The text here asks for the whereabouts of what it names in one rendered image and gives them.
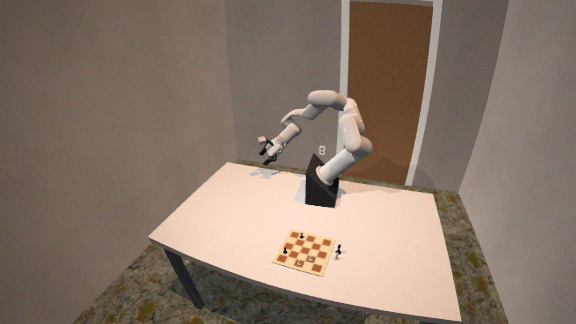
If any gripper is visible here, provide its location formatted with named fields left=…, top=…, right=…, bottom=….
left=259, top=137, right=285, bottom=166

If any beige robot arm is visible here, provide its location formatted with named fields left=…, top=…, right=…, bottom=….
left=277, top=90, right=372, bottom=186

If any brown and cream chessboard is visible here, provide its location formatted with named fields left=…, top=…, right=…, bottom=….
left=272, top=229, right=336, bottom=277

